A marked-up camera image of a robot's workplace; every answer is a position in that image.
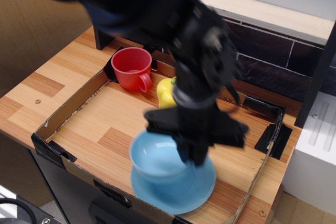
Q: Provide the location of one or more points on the dark brick backsplash panel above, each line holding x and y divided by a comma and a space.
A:
275, 51

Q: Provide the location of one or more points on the yellow toy bell pepper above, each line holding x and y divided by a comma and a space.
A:
164, 92

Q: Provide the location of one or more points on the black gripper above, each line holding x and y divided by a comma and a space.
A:
197, 121

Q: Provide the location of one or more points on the red plastic cup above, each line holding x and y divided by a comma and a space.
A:
132, 68

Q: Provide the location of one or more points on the black side post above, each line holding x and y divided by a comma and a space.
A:
317, 80

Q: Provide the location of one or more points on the light blue bowl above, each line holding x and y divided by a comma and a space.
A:
156, 159

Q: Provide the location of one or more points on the cardboard fence with black tape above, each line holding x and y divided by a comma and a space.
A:
82, 151

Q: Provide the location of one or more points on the light blue plate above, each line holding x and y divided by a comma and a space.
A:
183, 192

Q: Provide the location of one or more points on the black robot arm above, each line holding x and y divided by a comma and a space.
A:
189, 86

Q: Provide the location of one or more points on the white appliance top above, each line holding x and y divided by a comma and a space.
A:
310, 176

